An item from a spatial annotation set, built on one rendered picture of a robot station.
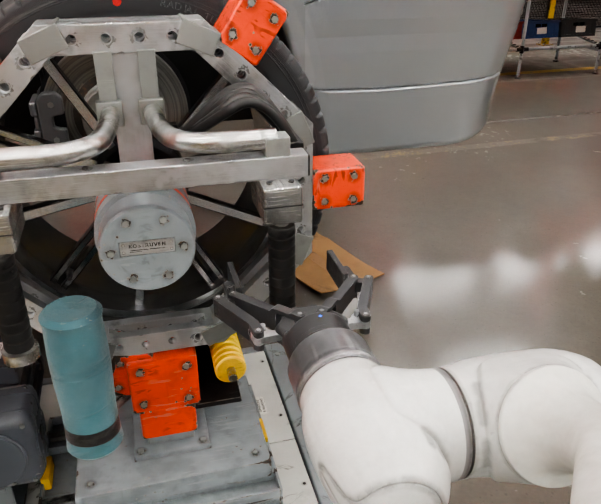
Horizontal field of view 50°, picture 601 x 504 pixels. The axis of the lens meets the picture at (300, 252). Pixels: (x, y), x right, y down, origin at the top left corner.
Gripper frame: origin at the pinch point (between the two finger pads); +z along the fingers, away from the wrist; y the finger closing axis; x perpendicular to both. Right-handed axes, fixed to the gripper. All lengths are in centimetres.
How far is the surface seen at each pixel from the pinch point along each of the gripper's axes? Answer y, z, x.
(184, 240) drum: -12.0, 6.3, 2.7
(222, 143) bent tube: -6.7, 2.0, 17.2
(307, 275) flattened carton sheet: 41, 138, -82
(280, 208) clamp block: -0.4, -1.2, 9.3
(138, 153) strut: -16.7, 21.3, 10.5
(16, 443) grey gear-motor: -46, 30, -47
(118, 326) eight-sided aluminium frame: -23.6, 25.0, -21.4
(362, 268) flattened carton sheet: 64, 138, -82
